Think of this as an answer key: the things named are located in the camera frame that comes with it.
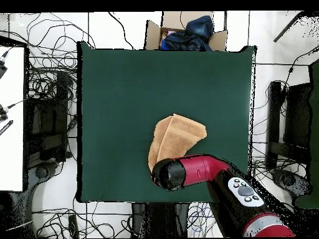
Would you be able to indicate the dark chair base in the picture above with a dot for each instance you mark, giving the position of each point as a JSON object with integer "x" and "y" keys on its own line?
{"x": 289, "y": 180}

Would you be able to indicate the black camera device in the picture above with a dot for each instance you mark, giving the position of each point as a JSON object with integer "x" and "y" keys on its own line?
{"x": 2, "y": 69}
{"x": 2, "y": 114}

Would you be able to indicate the white desk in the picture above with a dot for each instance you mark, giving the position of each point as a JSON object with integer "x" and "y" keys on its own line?
{"x": 12, "y": 149}

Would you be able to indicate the grey chair base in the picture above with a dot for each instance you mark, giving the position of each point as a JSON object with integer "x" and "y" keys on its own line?
{"x": 41, "y": 172}

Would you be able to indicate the black flat strip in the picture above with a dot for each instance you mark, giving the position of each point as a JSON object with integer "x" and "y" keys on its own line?
{"x": 6, "y": 127}

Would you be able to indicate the black rod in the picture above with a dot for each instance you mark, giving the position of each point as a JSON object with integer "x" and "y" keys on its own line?
{"x": 286, "y": 27}

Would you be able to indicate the tan terry towel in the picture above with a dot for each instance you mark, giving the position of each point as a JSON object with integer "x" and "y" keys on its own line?
{"x": 179, "y": 139}

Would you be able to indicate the black metal frame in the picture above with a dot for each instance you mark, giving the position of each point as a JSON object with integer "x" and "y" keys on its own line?
{"x": 274, "y": 112}
{"x": 61, "y": 99}

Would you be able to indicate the green covered table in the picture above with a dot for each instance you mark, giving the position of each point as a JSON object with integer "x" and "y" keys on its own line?
{"x": 315, "y": 124}

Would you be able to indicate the cardboard box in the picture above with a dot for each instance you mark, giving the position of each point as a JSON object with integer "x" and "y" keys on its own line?
{"x": 152, "y": 37}

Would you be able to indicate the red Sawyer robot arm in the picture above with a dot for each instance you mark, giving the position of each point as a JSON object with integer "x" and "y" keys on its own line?
{"x": 199, "y": 169}

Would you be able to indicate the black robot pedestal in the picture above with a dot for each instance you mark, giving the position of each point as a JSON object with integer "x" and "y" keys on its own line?
{"x": 159, "y": 219}

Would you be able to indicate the dark green table cloth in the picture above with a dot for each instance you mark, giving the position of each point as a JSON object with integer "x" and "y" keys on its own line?
{"x": 124, "y": 99}

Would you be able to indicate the dark blue clothes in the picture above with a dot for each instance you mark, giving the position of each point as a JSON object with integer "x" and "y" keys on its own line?
{"x": 194, "y": 37}

